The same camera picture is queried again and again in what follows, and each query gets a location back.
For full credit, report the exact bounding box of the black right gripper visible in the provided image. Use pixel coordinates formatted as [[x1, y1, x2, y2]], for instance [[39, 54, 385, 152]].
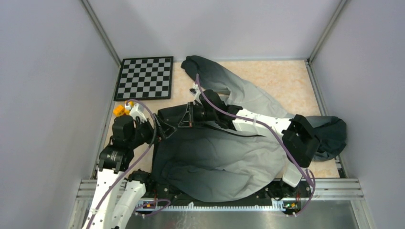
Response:
[[179, 101, 217, 127]]

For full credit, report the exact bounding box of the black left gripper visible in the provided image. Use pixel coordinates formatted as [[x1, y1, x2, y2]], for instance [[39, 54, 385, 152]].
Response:
[[128, 112, 176, 147]]

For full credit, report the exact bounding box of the grey gradient zip jacket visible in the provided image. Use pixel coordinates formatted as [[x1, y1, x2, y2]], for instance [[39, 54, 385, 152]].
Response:
[[151, 55, 348, 203]]

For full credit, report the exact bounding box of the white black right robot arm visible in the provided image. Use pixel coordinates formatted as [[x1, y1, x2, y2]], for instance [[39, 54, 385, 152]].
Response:
[[178, 87, 320, 197]]

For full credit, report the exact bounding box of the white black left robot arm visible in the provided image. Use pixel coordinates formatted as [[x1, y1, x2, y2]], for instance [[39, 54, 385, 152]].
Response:
[[83, 114, 177, 229]]

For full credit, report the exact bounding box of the yellow toy block house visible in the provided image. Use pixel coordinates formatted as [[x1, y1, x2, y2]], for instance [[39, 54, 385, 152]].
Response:
[[112, 101, 134, 117]]

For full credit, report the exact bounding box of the black white chessboard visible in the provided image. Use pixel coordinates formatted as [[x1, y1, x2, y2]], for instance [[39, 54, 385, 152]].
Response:
[[114, 56, 174, 101]]

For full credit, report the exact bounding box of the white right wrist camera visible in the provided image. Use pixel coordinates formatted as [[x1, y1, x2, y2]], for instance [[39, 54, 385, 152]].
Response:
[[189, 83, 202, 105]]

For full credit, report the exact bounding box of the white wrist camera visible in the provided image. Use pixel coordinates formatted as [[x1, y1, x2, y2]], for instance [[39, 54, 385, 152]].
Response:
[[124, 101, 147, 123], [189, 83, 202, 105]]

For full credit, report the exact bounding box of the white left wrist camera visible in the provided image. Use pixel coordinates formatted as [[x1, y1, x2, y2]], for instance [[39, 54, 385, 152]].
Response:
[[124, 101, 147, 123]]

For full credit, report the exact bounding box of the aluminium front rail frame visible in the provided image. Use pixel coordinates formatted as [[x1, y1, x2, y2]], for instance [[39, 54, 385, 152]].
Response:
[[68, 171, 363, 229]]

